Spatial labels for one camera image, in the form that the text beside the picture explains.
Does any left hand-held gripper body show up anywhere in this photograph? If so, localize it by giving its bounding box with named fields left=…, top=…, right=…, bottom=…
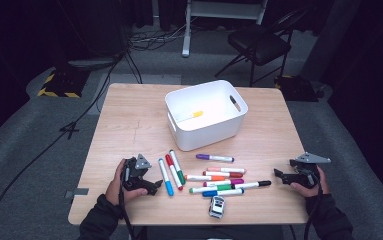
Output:
left=121, top=153, right=153, bottom=193

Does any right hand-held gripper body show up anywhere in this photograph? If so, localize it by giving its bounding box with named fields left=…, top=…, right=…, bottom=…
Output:
left=290, top=152, right=332, bottom=189

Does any black cap marker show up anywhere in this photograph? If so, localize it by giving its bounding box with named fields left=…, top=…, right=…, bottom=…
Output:
left=240, top=179, right=273, bottom=190

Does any green cap marker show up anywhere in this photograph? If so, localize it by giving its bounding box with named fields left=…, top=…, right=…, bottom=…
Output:
left=168, top=149, right=187, bottom=186
left=188, top=184, right=234, bottom=195

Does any magenta cap marker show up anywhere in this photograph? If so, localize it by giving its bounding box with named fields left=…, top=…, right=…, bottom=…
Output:
left=202, top=178, right=246, bottom=188

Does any orange cap marker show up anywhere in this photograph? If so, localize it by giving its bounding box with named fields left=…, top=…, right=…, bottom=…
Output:
left=184, top=174, right=227, bottom=183

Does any pink cap marker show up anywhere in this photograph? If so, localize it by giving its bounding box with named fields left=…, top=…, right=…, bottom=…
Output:
left=206, top=166, right=247, bottom=175

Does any dark blue cap marker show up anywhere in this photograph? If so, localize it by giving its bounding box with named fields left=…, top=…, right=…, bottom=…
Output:
left=201, top=188, right=246, bottom=198

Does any brown red cap marker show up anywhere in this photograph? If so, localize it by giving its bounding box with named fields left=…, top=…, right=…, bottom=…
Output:
left=202, top=170, right=244, bottom=179

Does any white toy car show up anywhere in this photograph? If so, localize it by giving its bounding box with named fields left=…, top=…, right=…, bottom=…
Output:
left=208, top=195, right=227, bottom=220

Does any purple cap marker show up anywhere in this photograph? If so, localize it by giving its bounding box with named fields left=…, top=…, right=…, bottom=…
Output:
left=195, top=153, right=235, bottom=163

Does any white plastic bin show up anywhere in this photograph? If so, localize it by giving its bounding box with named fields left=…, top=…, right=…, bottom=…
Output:
left=164, top=79, right=249, bottom=152

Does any yellow cap marker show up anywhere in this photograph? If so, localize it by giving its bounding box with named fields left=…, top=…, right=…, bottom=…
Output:
left=178, top=110, right=204, bottom=122

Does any person's right hand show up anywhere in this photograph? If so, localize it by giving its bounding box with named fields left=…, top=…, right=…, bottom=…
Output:
left=290, top=165, right=331, bottom=198

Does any person's left hand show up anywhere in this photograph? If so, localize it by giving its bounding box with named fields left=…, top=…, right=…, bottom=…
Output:
left=105, top=158, right=148, bottom=206

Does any grey tape piece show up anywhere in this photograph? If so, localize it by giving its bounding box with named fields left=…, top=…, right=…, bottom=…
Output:
left=64, top=187, right=90, bottom=200

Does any dark equipment base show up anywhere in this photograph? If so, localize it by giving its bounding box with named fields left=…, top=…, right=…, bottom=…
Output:
left=273, top=74, right=325, bottom=103

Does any black yellow striped base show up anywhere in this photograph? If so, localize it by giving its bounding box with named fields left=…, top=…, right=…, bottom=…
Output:
left=37, top=68, right=90, bottom=99

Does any grey stand base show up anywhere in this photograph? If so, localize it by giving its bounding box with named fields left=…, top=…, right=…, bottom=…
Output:
left=67, top=57, right=118, bottom=71

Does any black folding chair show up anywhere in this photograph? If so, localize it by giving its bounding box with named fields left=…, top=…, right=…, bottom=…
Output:
left=213, top=8, right=308, bottom=88

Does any white metal stand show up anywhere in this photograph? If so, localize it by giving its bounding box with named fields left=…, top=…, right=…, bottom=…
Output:
left=181, top=0, right=269, bottom=58

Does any left hand-held gripper cable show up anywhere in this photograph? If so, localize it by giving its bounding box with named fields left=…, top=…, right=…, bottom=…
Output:
left=118, top=166, right=137, bottom=240

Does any long black floor cable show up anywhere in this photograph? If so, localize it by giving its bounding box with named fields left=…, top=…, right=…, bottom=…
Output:
left=0, top=51, right=127, bottom=240

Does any bundle of floor cables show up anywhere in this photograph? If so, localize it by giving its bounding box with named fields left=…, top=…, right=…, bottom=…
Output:
left=125, top=19, right=193, bottom=52

